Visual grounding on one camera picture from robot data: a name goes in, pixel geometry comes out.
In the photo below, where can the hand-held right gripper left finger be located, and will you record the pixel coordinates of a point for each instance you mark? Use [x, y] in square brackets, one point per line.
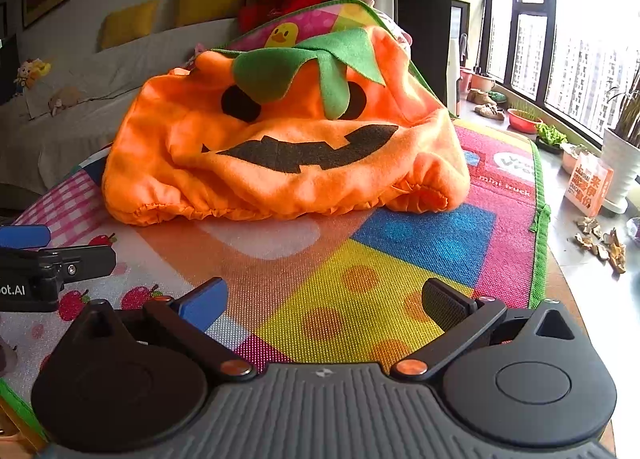
[200, 301]

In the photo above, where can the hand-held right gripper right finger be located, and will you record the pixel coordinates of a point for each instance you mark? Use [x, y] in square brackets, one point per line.
[445, 301]

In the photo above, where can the yellow plush toy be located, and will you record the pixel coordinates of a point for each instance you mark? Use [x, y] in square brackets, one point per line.
[31, 75]

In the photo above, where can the orange pumpkin costume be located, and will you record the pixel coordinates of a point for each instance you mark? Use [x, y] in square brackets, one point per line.
[175, 149]

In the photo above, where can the pile of dried peels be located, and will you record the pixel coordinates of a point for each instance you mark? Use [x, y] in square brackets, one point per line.
[612, 246]

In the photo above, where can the black framed window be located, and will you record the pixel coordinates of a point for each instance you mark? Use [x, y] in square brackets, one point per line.
[555, 19]

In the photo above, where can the grey covered sofa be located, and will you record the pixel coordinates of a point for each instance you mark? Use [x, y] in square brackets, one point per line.
[100, 69]

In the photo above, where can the green plant tray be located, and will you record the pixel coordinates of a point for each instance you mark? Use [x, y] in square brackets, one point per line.
[550, 136]

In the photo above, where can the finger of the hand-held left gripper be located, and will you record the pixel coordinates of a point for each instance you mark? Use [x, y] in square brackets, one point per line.
[22, 236]
[80, 261]

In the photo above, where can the colourful cartoon play mat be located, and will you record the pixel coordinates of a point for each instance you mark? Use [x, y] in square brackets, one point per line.
[415, 239]

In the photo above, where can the red plastic basin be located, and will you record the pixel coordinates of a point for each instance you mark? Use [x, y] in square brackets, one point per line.
[524, 120]

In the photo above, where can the white plant pot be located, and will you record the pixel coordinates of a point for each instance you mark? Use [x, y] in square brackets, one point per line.
[622, 169]

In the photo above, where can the small pink pot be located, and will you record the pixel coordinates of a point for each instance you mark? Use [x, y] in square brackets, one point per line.
[572, 156]

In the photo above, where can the yellow cushion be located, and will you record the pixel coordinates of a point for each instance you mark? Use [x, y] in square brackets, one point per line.
[210, 1]
[130, 21]

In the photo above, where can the pink flower pot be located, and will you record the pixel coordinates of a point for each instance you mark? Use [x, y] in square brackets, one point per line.
[477, 80]

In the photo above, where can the potted plant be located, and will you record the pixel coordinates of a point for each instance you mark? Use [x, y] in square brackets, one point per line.
[629, 111]

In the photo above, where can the small brown plush toy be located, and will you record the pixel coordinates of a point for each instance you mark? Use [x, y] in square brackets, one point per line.
[64, 100]

